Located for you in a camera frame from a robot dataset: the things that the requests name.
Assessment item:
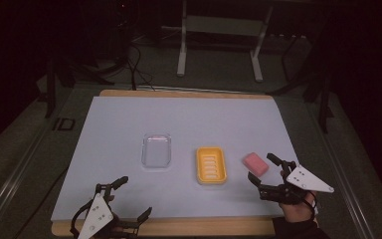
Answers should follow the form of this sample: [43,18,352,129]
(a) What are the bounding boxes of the metal floor rail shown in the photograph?
[0,109,68,239]
[311,106,376,239]

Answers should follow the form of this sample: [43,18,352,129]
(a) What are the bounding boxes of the pale table mat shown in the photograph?
[50,96,301,222]

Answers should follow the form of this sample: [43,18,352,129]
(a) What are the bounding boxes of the white metal stand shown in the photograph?
[176,0,275,84]

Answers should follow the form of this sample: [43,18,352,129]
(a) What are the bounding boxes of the black cables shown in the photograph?
[124,41,157,92]

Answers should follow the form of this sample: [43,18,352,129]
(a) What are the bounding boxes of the person's right hand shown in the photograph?
[278,169,319,223]

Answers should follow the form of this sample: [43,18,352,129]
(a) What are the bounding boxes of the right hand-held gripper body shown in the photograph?
[258,159,335,205]

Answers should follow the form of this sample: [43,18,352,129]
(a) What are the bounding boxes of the pink soap bar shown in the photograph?
[242,151,270,177]

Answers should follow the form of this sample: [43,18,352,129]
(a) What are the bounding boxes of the black stand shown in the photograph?
[37,58,78,120]
[268,33,335,134]

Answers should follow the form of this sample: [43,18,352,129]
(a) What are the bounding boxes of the clear plastic container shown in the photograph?
[140,132,173,169]

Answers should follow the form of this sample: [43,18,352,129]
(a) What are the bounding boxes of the yellow soap dish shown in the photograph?
[196,146,229,185]

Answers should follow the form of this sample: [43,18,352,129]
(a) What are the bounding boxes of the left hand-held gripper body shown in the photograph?
[70,183,141,239]

